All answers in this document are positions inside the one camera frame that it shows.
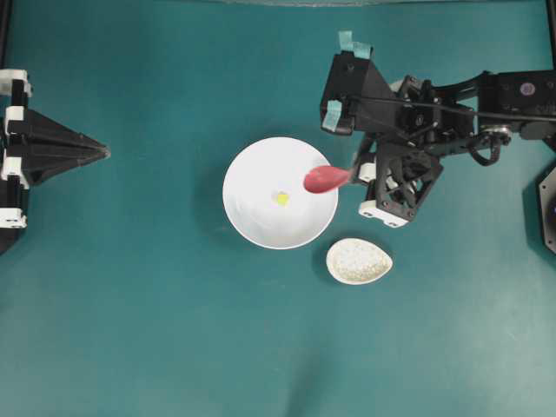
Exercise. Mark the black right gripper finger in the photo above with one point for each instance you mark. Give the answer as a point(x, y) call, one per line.
point(364, 155)
point(363, 173)

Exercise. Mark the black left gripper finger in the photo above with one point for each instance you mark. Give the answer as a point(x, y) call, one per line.
point(56, 132)
point(32, 170)

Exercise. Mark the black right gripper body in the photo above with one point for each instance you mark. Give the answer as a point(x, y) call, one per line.
point(404, 178)

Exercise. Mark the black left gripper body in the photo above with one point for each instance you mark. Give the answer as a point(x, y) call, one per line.
point(15, 187)

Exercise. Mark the red spoon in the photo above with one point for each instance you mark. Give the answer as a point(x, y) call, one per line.
point(326, 178)

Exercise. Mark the yellow hexagonal prism block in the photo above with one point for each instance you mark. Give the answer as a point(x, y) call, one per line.
point(281, 198)

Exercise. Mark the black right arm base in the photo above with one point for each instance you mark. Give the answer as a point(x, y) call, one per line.
point(538, 199)

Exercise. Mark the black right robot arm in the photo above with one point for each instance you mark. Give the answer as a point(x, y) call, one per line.
point(408, 133)

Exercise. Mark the white round bowl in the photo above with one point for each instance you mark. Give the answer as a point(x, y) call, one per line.
point(257, 173)

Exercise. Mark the speckled egg-shaped dish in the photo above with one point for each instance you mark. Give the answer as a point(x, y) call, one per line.
point(354, 261)

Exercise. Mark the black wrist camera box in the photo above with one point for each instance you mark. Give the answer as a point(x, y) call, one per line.
point(354, 95)

